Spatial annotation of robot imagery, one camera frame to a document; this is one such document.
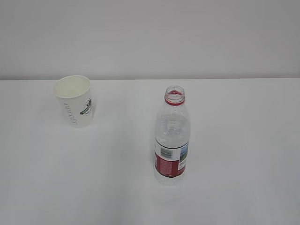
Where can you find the clear plastic water bottle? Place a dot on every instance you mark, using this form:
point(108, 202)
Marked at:
point(171, 137)

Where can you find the white paper cup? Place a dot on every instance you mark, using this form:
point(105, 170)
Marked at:
point(74, 95)

